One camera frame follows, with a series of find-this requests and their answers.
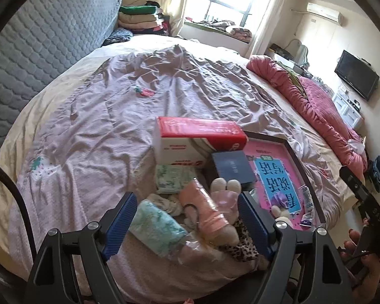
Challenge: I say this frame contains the teal printed soft pack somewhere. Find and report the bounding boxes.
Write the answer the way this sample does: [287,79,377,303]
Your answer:
[128,200,191,258]

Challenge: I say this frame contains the dark desk clutter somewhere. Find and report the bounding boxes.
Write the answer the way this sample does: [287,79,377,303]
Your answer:
[265,43,305,70]

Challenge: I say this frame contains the dark blue box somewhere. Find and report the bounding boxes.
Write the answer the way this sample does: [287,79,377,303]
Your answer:
[211,151,257,188]

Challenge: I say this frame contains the dark patterned cloth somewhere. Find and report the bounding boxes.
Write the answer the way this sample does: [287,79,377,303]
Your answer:
[102,27,134,47]

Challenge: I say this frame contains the white plush with purple bow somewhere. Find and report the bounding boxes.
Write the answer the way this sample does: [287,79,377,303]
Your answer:
[270,196,296,229]

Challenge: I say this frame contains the pink quilt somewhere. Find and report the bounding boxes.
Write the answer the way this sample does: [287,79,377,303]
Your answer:
[246,55,368,178]

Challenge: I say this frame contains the green folded blanket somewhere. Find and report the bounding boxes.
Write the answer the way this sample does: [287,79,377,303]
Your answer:
[119,5,159,16]

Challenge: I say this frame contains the red and white box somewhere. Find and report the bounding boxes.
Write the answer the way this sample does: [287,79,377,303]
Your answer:
[154,116,248,169]

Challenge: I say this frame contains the pink socks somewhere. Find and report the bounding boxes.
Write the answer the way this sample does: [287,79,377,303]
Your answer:
[179,179,234,245]

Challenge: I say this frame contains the cream curtain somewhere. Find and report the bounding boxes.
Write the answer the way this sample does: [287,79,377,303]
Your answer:
[169,0,196,37]
[247,0,292,58]

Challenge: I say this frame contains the black television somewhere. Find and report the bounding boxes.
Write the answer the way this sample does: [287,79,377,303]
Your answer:
[334,50,380,102]

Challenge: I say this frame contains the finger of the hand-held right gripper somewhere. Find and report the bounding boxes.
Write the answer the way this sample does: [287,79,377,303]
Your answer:
[339,165,373,202]

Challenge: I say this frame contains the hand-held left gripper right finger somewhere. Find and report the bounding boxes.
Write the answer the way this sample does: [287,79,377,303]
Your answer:
[237,192,357,304]

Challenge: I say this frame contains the small white blue tube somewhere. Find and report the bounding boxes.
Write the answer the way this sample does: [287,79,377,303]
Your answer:
[300,185,316,226]

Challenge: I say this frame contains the beige folded blanket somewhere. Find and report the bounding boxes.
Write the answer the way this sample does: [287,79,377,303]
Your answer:
[118,13,161,33]

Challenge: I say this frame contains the person's right hand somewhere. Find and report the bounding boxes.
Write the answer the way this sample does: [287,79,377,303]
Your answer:
[342,230,380,295]

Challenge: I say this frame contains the white scrunchie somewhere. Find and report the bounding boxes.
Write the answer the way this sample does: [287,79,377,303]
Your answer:
[142,193,186,218]

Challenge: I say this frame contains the white cabinet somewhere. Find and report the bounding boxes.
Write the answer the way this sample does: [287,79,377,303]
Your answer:
[331,89,365,129]

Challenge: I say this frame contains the black cable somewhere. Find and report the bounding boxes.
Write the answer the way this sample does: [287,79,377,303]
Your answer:
[0,158,37,254]

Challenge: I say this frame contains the clothes pile on windowsill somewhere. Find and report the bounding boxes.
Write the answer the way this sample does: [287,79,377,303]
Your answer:
[184,17,253,44]

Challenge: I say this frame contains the blue clothes pile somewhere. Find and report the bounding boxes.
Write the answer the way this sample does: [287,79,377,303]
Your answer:
[365,153,380,194]

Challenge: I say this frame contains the white air conditioner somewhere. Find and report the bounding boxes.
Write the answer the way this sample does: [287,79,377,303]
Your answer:
[306,2,345,26]

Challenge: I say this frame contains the green printed tissue pack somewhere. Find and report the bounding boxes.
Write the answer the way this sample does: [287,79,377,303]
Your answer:
[155,164,197,195]

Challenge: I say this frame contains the grey quilted headboard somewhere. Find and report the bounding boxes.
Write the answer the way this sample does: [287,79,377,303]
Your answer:
[0,0,122,137]

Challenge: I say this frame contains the white framed mirror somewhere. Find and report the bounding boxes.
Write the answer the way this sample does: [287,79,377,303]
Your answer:
[285,38,310,68]

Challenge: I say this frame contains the leopard print scrunchie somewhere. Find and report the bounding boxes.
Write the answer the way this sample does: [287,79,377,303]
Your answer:
[218,218,261,262]

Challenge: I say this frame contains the pink plush bunny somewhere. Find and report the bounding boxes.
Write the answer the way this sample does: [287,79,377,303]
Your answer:
[209,177,245,213]

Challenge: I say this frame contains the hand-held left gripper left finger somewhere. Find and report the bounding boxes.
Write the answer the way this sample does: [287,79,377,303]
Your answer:
[26,192,139,304]

